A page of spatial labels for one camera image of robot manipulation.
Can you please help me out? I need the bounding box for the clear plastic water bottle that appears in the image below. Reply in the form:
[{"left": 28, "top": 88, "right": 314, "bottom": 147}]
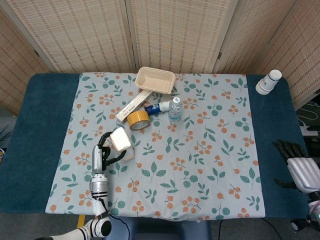
[{"left": 168, "top": 96, "right": 183, "bottom": 123}]

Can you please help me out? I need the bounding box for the woven bamboo folding screen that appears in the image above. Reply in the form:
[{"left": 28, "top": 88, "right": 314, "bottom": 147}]
[{"left": 0, "top": 0, "right": 320, "bottom": 118}]

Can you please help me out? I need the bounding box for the stack of white paper cups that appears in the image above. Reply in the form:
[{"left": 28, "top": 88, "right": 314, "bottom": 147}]
[{"left": 255, "top": 69, "right": 282, "bottom": 95}]

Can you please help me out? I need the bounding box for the floral leaf print tablecloth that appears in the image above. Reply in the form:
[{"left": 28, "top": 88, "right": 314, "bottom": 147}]
[{"left": 44, "top": 71, "right": 266, "bottom": 222}]

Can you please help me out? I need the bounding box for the white power strip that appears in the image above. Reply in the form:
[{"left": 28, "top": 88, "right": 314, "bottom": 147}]
[{"left": 299, "top": 124, "right": 320, "bottom": 136}]

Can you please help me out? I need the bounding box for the brown packing tape roll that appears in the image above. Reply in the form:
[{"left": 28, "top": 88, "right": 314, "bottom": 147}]
[{"left": 126, "top": 110, "right": 150, "bottom": 132}]

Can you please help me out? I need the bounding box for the blue and white tube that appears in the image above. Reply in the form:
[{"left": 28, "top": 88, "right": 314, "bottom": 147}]
[{"left": 144, "top": 100, "right": 173, "bottom": 116}]

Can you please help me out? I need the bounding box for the beige plastic food container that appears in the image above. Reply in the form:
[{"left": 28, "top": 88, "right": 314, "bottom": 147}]
[{"left": 135, "top": 66, "right": 177, "bottom": 95}]

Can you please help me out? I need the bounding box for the teal table cover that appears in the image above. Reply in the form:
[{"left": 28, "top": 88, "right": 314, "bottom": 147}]
[{"left": 0, "top": 72, "right": 312, "bottom": 221}]

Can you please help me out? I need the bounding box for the long white cardboard box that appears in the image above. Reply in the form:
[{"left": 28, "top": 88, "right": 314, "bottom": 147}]
[{"left": 115, "top": 89, "right": 153, "bottom": 124}]

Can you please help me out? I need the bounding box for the white Face tissue pack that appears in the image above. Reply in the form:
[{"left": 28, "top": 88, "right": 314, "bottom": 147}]
[{"left": 106, "top": 126, "right": 136, "bottom": 162}]

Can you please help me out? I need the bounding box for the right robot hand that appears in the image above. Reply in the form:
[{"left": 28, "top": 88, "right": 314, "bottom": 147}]
[{"left": 272, "top": 139, "right": 320, "bottom": 195}]

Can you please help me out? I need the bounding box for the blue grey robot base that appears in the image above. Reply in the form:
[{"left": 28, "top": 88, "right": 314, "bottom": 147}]
[{"left": 109, "top": 216, "right": 212, "bottom": 240}]

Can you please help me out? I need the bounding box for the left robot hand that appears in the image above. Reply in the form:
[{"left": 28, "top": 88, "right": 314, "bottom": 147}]
[{"left": 91, "top": 131, "right": 128, "bottom": 175}]

